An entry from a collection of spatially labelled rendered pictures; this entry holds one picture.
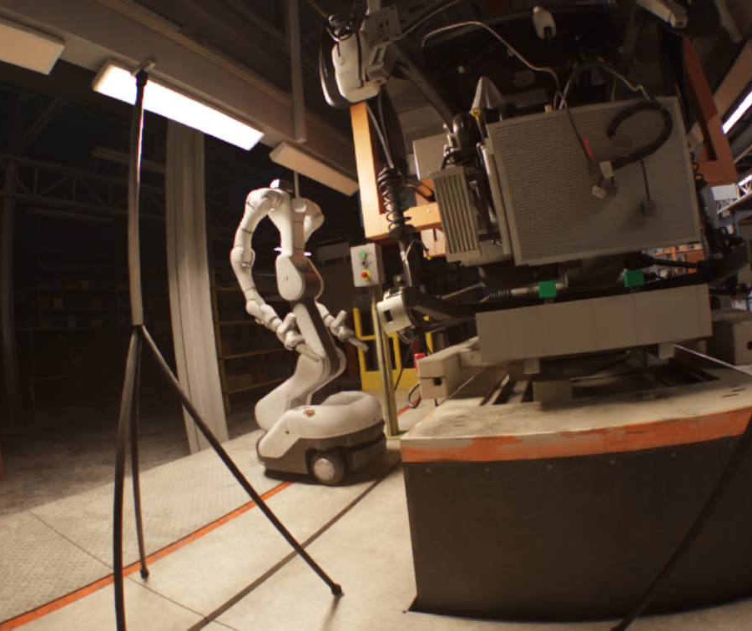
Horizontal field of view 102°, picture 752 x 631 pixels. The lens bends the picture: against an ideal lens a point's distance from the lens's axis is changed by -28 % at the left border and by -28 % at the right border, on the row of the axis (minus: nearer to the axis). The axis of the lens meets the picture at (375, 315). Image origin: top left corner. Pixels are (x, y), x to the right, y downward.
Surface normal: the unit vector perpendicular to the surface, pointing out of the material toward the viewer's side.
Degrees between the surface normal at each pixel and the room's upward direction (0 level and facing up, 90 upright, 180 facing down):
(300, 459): 90
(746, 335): 90
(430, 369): 90
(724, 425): 90
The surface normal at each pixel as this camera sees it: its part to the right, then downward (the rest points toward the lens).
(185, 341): -0.41, 0.03
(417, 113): -0.22, 0.68
